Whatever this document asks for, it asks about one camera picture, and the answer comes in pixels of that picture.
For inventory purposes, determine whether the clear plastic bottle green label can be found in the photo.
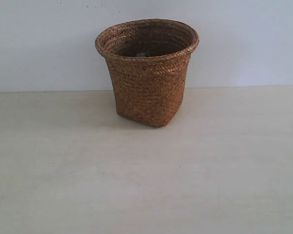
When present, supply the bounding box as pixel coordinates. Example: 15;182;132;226
135;51;149;58

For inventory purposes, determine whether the brown woven straw basket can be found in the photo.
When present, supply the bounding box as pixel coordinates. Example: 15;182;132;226
94;19;199;128

